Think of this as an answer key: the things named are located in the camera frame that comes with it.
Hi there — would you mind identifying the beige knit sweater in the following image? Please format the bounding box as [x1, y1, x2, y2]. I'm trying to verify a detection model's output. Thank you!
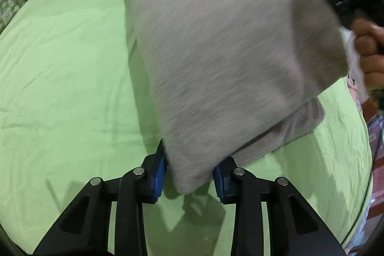
[126, 0, 348, 194]

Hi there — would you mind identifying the person's right hand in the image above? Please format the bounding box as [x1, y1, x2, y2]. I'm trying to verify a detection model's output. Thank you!
[351, 18, 384, 92]

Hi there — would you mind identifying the light green bed sheet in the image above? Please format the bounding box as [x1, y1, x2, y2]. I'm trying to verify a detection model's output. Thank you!
[1, 0, 372, 253]

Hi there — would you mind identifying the green white patterned pillow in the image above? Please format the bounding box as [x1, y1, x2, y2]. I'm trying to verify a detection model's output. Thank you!
[0, 0, 25, 32]

